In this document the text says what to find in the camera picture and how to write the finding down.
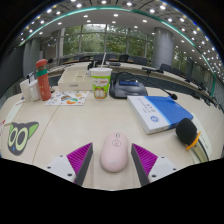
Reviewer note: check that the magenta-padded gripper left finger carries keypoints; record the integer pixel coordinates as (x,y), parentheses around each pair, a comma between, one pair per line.
(63,165)

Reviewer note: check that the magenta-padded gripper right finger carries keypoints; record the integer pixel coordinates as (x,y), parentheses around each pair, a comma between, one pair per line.
(160,166)

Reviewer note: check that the pink computer mouse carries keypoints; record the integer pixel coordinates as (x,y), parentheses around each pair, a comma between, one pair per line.
(114,155)

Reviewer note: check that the cat-shaped grey green mouse pad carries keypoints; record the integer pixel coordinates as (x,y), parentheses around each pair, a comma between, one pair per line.
(20,136)

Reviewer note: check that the blue and white book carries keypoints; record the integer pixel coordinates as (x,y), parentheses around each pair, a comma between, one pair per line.
(163,111)

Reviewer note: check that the colourful sticker sheet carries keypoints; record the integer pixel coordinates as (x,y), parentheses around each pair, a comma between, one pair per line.
(66,98)

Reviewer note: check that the stacked white paper cups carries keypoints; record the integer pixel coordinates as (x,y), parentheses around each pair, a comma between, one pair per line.
(25,91)

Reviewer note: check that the red drink bottle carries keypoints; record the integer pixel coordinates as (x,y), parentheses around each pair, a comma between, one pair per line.
(43,83)

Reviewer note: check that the white cardboard box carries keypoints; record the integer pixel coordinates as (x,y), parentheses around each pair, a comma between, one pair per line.
(75,81)

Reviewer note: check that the printed paper cup with straw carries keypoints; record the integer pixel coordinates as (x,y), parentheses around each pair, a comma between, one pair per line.
(100,85)

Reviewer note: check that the group of black chairs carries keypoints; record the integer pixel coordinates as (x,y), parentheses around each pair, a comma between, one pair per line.
(140,60)

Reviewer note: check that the group of ceiling lights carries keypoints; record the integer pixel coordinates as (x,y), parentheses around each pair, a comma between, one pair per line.
(113,15)

